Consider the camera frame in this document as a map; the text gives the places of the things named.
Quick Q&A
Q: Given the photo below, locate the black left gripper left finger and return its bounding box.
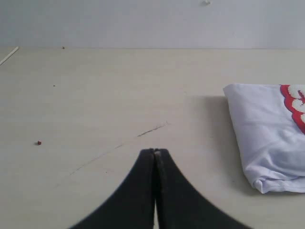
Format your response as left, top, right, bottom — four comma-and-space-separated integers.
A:
72, 149, 155, 229

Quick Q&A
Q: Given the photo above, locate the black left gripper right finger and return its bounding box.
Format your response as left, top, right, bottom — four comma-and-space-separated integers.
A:
154, 149, 249, 229

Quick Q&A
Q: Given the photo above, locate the white t-shirt red lettering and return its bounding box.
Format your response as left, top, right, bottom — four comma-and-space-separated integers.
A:
224, 83, 305, 194

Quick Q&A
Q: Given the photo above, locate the white thin stick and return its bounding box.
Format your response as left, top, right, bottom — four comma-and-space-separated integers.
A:
0, 46, 20, 65

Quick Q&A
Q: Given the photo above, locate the white wall hook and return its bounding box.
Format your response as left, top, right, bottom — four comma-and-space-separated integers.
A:
203, 0, 211, 6

